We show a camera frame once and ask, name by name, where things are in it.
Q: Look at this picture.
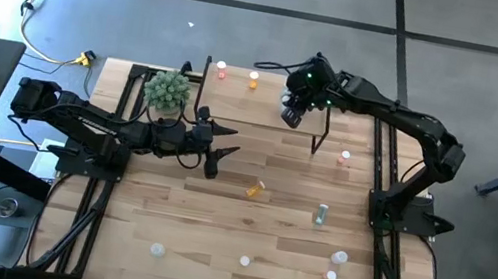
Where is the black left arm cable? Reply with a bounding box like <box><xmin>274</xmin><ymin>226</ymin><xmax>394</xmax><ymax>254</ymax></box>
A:
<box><xmin>137</xmin><ymin>101</ymin><xmax>214</xmax><ymax>173</ymax></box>

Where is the clear medicine bottle white cap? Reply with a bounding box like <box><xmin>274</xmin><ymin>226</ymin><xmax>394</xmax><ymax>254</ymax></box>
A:
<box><xmin>329</xmin><ymin>248</ymin><xmax>351</xmax><ymax>268</ymax></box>

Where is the yellow power plug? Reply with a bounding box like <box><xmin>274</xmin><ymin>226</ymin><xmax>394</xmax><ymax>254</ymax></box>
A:
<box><xmin>72</xmin><ymin>48</ymin><xmax>97</xmax><ymax>71</ymax></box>

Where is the metal cup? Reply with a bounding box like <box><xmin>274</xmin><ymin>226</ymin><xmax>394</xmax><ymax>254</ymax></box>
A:
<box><xmin>0</xmin><ymin>195</ymin><xmax>21</xmax><ymax>221</ymax></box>

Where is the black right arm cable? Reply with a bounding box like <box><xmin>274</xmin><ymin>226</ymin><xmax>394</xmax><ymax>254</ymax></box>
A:
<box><xmin>253</xmin><ymin>44</ymin><xmax>315</xmax><ymax>79</ymax></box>

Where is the small clear jar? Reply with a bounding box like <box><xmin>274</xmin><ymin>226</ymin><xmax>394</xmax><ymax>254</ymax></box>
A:
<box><xmin>148</xmin><ymin>241</ymin><xmax>168</xmax><ymax>259</ymax></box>

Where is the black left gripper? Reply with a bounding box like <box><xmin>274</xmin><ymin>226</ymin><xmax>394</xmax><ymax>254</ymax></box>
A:
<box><xmin>175</xmin><ymin>102</ymin><xmax>246</xmax><ymax>184</ymax></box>

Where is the teal medicine bottle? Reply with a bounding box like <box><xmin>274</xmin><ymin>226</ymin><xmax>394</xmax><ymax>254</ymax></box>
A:
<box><xmin>277</xmin><ymin>88</ymin><xmax>294</xmax><ymax>106</ymax></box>
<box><xmin>313</xmin><ymin>202</ymin><xmax>330</xmax><ymax>227</ymax></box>

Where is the wooden shelf black metal frame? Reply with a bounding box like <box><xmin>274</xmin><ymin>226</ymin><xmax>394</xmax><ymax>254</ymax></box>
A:
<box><xmin>189</xmin><ymin>54</ymin><xmax>341</xmax><ymax>158</ymax></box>

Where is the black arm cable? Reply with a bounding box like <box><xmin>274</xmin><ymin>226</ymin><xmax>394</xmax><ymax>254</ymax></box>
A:
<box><xmin>137</xmin><ymin>101</ymin><xmax>214</xmax><ymax>173</ymax></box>
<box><xmin>253</xmin><ymin>44</ymin><xmax>315</xmax><ymax>79</ymax></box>

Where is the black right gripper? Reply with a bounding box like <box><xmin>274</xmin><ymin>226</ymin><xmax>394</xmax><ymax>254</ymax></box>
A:
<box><xmin>278</xmin><ymin>50</ymin><xmax>344</xmax><ymax>137</ymax></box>

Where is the green plant in white pot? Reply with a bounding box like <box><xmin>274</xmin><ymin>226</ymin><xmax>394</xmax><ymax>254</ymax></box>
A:
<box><xmin>139</xmin><ymin>65</ymin><xmax>195</xmax><ymax>118</ymax></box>

